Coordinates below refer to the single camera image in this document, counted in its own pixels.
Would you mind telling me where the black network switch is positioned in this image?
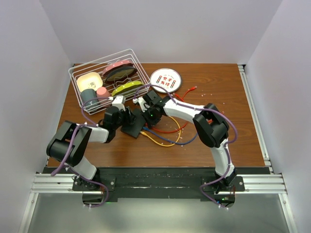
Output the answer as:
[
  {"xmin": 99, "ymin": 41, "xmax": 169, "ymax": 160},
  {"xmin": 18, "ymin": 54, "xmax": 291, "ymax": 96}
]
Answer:
[{"xmin": 121, "ymin": 109, "xmax": 146, "ymax": 139}]

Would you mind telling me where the blue ethernet cable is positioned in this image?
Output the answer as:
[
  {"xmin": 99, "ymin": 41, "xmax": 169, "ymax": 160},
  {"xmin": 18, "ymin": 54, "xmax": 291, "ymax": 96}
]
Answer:
[{"xmin": 142, "ymin": 126, "xmax": 199, "ymax": 147}]

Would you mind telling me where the yellow ethernet cable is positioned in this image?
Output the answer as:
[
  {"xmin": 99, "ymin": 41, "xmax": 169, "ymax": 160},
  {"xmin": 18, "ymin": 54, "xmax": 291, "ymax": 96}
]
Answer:
[{"xmin": 140, "ymin": 116, "xmax": 182, "ymax": 148}]

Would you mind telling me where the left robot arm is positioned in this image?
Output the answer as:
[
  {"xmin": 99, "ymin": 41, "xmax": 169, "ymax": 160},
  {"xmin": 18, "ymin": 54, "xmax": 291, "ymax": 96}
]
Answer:
[{"xmin": 46, "ymin": 106, "xmax": 136, "ymax": 190}]

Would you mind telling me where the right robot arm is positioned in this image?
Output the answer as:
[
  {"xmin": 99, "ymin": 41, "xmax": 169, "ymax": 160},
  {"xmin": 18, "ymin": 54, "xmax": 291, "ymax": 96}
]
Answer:
[{"xmin": 133, "ymin": 91, "xmax": 236, "ymax": 191}]

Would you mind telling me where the yellow-green plate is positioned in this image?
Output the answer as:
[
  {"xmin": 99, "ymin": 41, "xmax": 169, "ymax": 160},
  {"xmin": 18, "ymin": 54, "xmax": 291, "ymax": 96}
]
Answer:
[{"xmin": 111, "ymin": 81, "xmax": 143, "ymax": 97}]

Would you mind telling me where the pink cup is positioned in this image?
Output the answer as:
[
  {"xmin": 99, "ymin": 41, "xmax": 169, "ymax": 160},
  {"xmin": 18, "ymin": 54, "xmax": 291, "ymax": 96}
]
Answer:
[{"xmin": 96, "ymin": 86, "xmax": 111, "ymax": 107}]

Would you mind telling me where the white patterned round plate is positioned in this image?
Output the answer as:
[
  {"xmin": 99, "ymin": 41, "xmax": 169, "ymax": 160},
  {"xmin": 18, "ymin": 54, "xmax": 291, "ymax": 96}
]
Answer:
[{"xmin": 150, "ymin": 68, "xmax": 182, "ymax": 93}]

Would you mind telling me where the grey cup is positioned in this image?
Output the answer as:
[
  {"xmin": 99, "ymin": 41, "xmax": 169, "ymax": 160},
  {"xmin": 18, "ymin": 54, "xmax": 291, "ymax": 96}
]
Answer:
[{"xmin": 81, "ymin": 88, "xmax": 99, "ymax": 109}]

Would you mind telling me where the dark brown plate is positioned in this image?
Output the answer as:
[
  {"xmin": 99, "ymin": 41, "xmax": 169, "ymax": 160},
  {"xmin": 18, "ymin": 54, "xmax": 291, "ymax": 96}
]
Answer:
[{"xmin": 104, "ymin": 66, "xmax": 137, "ymax": 84}]

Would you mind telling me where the cream square bowl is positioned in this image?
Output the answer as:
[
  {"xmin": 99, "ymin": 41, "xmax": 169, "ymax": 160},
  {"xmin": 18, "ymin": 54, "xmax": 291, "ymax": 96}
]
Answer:
[{"xmin": 77, "ymin": 72, "xmax": 103, "ymax": 92}]

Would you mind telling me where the pink dotted plate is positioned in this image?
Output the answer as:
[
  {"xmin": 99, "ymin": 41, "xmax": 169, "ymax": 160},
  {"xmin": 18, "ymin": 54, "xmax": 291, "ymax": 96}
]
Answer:
[{"xmin": 102, "ymin": 60, "xmax": 133, "ymax": 77}]

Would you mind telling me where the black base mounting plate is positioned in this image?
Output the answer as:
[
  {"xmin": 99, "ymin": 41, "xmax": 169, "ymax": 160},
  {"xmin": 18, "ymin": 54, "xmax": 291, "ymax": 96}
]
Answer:
[{"xmin": 72, "ymin": 166, "xmax": 245, "ymax": 202}]

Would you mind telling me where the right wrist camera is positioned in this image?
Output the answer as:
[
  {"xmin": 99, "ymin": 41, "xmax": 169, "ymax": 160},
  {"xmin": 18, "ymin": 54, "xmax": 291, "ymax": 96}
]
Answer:
[{"xmin": 133, "ymin": 97, "xmax": 147, "ymax": 112}]

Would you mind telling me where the white wire dish rack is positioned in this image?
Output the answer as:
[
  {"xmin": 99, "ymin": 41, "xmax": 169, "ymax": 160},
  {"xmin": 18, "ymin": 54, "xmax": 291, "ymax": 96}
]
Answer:
[{"xmin": 69, "ymin": 49, "xmax": 150, "ymax": 106}]

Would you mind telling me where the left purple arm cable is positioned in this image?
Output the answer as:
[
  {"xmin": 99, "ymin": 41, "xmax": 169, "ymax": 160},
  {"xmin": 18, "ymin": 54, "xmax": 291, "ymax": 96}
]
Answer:
[{"xmin": 51, "ymin": 97, "xmax": 115, "ymax": 177}]

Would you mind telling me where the aluminium frame rail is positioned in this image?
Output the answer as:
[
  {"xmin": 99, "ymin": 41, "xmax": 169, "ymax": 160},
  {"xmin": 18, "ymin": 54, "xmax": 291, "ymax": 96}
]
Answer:
[{"xmin": 238, "ymin": 65, "xmax": 298, "ymax": 233}]

